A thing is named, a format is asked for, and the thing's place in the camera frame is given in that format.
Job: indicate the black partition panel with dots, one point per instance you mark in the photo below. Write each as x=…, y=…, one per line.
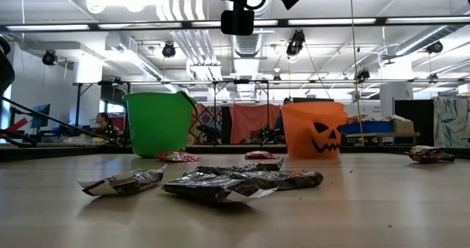
x=422, y=119

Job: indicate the blue plastic bin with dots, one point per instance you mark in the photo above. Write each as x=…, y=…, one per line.
x=367, y=127

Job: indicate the leaf-patterned cloth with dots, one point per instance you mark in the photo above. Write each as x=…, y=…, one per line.
x=451, y=119

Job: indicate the black distant rig frame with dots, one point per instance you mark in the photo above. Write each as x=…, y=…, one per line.
x=242, y=81

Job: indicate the heap of colourful packets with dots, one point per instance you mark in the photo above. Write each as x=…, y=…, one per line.
x=360, y=119

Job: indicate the dark silver chocolate bar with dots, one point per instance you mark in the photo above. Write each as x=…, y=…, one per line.
x=123, y=185
x=213, y=189
x=282, y=179
x=238, y=167

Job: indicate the colourful patterned quilt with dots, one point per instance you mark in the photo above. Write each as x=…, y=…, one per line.
x=205, y=117

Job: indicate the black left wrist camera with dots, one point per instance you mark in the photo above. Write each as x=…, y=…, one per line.
x=237, y=22

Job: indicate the red candy packet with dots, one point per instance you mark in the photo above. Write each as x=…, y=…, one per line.
x=261, y=155
x=178, y=156

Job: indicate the orange jack-o'-lantern bucket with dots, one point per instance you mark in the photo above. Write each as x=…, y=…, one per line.
x=301, y=127

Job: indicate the red machine part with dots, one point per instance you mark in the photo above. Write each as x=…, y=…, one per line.
x=18, y=124

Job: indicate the white ceiling pipe bundle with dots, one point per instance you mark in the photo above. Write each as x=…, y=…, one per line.
x=194, y=46

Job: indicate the wooden bench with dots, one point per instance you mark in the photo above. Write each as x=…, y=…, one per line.
x=404, y=134

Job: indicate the green plastic bucket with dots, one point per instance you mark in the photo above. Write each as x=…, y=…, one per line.
x=158, y=127

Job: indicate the black ceiling spotlight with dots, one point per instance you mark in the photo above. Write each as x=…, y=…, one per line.
x=48, y=58
x=169, y=50
x=295, y=42
x=363, y=74
x=435, y=47

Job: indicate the brown Snickers candy bar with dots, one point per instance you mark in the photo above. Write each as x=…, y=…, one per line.
x=429, y=155

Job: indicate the black beam with light strips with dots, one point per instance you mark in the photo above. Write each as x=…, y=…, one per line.
x=380, y=20

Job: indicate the dark computer monitor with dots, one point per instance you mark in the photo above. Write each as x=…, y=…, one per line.
x=41, y=116

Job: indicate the orange cloth backdrop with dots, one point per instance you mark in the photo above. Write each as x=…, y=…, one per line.
x=253, y=123

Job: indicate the white rectangular air duct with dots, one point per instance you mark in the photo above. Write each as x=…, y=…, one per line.
x=139, y=62

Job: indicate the slim silver ceiling duct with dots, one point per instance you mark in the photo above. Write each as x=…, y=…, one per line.
x=422, y=42

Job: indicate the brown cardboard box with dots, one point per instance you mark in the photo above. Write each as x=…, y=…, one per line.
x=403, y=127

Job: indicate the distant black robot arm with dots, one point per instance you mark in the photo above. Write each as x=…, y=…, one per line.
x=210, y=130
x=266, y=134

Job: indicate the white pillar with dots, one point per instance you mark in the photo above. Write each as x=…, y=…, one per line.
x=396, y=101

